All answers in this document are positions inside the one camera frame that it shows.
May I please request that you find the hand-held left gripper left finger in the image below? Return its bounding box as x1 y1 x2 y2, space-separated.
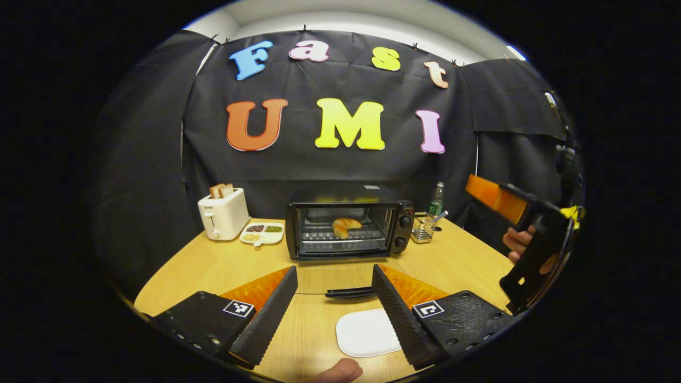
152 265 298 369

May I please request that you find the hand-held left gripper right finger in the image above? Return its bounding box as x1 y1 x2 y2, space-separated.
371 263 517 371

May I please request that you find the black electric oven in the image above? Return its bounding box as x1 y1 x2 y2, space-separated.
285 186 416 299

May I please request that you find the golden croissant bread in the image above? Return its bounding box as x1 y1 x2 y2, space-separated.
332 217 363 239

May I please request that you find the white rectangular plate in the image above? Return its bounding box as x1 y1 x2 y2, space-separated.
336 309 403 358

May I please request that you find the white divided condiment dish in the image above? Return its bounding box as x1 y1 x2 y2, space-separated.
239 220 286 247

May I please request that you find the white toaster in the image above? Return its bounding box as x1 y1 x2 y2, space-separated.
197 187 251 241

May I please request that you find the green plastic water bottle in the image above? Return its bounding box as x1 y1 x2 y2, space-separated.
428 181 446 218

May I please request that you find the black backdrop cloth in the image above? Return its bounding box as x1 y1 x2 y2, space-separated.
90 29 580 298

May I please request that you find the metal wire utensil holder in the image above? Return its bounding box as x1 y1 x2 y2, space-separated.
411 213 438 244

